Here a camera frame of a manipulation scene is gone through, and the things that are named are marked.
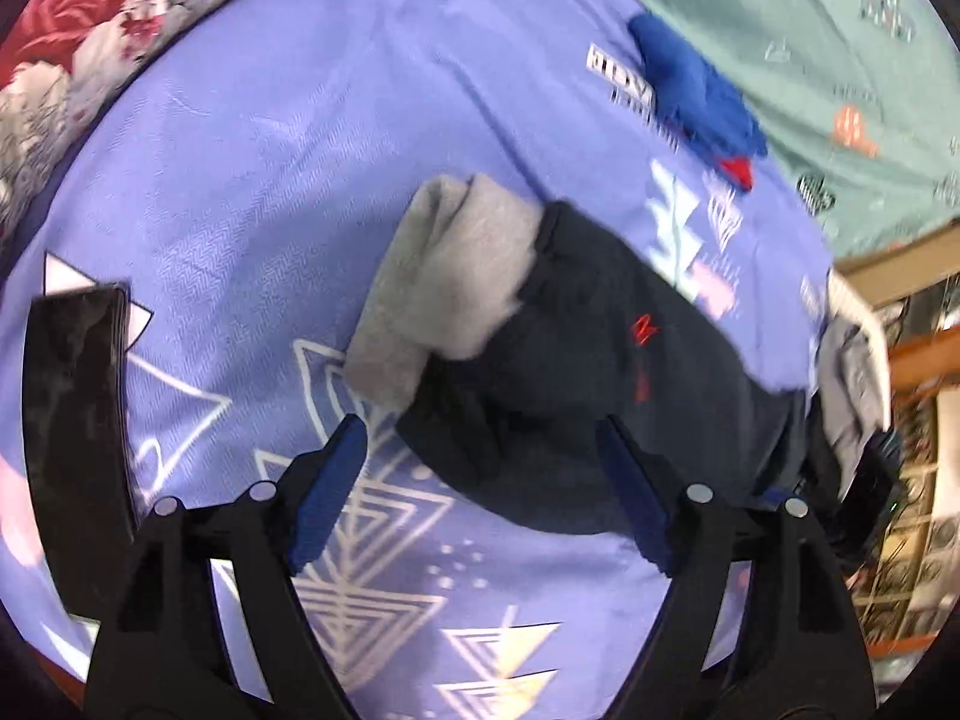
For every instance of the wooden bed frame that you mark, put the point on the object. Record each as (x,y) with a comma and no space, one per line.
(900,270)

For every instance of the black smartphone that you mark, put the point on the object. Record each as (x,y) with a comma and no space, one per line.
(71,450)

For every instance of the white cloth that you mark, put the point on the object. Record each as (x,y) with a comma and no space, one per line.
(851,300)

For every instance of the blue cloth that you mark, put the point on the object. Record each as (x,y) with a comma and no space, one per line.
(690,90)

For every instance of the grey knit garment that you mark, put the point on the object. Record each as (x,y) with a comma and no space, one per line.
(450,277)

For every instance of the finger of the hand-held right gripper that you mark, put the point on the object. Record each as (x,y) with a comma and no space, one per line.
(771,499)

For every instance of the floral pillow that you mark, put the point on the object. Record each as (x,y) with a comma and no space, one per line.
(60,37)

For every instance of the grey clothing pile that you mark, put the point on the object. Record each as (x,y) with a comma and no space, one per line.
(855,382)

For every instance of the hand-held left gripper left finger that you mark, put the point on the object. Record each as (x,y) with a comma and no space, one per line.
(330,495)

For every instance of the navy blue pants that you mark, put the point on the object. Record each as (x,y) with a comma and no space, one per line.
(600,390)

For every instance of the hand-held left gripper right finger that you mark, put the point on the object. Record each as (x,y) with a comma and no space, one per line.
(637,502)

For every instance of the mint green heart-print sheet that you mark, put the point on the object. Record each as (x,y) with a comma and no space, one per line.
(750,0)

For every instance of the red cloth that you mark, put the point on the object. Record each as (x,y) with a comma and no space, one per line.
(739,174)

